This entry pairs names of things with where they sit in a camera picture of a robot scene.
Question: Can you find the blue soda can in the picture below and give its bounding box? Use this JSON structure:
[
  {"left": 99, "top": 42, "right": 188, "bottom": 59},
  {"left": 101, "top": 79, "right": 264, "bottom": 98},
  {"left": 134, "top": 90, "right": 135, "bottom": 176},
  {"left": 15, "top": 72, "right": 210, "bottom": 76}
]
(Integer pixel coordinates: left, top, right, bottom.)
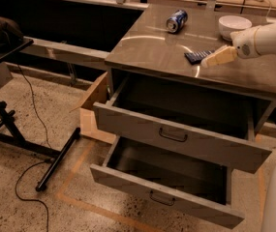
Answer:
[{"left": 166, "top": 10, "right": 188, "bottom": 33}]

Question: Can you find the grey metal rail beam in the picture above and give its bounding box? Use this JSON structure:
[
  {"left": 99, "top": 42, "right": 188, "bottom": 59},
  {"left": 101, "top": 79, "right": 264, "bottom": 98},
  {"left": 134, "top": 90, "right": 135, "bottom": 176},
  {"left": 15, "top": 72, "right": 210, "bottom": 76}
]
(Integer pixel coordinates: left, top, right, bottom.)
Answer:
[{"left": 22, "top": 38, "right": 108, "bottom": 71}]

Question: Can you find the black floor cable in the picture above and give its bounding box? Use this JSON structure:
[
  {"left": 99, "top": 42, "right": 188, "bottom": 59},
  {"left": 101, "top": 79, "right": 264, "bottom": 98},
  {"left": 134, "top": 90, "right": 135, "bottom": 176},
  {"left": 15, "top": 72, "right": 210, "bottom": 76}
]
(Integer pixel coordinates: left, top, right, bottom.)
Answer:
[{"left": 15, "top": 63, "right": 53, "bottom": 232}]

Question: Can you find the grey lower drawer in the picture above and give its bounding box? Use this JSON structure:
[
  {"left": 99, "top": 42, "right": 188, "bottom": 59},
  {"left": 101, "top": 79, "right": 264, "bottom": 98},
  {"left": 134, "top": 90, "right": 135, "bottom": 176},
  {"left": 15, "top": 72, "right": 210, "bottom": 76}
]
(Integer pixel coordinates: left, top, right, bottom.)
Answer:
[{"left": 90, "top": 137, "right": 244, "bottom": 229}]

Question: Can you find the black folding stand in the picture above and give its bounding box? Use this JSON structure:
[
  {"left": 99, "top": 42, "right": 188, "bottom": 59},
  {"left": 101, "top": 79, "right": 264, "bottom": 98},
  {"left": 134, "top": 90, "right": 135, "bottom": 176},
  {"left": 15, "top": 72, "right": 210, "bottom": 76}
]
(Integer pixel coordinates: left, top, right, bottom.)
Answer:
[{"left": 0, "top": 101, "right": 80, "bottom": 191}]

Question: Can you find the white ceramic bowl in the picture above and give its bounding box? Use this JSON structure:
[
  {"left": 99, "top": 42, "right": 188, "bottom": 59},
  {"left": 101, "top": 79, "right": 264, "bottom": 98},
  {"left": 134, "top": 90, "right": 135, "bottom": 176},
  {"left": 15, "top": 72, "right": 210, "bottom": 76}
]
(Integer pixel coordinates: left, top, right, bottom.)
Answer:
[{"left": 218, "top": 15, "right": 252, "bottom": 41}]

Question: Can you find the cardboard box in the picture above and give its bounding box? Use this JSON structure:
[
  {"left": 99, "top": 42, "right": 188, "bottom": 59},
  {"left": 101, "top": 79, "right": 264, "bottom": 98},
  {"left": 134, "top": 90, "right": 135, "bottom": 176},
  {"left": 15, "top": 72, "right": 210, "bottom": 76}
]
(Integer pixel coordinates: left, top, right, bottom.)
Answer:
[{"left": 72, "top": 72, "right": 115, "bottom": 144}]

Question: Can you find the blue rxbar blueberry wrapper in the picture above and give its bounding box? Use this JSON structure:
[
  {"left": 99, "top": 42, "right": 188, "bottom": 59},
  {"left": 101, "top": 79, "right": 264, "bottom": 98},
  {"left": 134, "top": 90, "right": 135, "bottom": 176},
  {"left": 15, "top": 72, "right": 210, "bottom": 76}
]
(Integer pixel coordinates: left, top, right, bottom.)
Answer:
[{"left": 185, "top": 50, "right": 213, "bottom": 65}]

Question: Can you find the grey drawer cabinet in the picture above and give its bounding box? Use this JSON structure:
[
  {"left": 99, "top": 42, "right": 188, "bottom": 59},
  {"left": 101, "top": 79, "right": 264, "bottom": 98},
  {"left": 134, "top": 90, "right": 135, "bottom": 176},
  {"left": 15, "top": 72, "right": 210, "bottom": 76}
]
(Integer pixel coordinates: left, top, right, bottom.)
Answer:
[{"left": 104, "top": 3, "right": 276, "bottom": 140}]

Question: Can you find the grey drawer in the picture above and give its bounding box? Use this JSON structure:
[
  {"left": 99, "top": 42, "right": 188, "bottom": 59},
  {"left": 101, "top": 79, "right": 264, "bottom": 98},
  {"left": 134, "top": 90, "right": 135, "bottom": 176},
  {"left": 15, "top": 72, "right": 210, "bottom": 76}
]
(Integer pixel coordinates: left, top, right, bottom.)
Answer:
[
  {"left": 90, "top": 137, "right": 244, "bottom": 229},
  {"left": 94, "top": 76, "right": 271, "bottom": 173}
]

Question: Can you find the grey upper drawer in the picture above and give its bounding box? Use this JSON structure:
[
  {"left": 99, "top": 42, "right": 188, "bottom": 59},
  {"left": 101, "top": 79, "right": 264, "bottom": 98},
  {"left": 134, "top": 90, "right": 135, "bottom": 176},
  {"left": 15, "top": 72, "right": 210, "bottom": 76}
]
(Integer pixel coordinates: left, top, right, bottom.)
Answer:
[{"left": 94, "top": 76, "right": 271, "bottom": 173}]

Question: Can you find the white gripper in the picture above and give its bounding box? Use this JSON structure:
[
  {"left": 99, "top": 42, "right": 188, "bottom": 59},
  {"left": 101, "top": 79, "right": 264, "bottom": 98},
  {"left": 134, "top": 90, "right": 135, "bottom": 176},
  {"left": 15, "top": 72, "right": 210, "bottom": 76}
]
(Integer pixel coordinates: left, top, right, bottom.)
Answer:
[{"left": 201, "top": 26, "right": 260, "bottom": 68}]

